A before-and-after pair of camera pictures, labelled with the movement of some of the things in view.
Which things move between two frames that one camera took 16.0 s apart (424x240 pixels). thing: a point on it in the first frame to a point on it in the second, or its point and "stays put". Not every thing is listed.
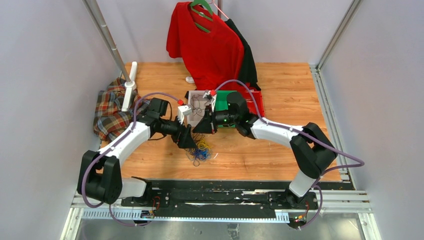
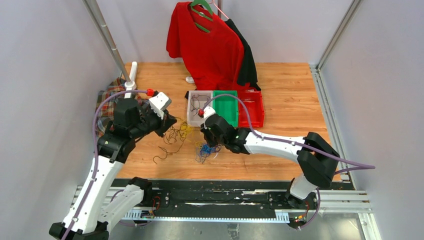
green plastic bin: (221, 102) stays put
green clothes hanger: (206, 5) stays put
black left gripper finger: (186, 140) to (169, 121)
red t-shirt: (213, 52) stays put
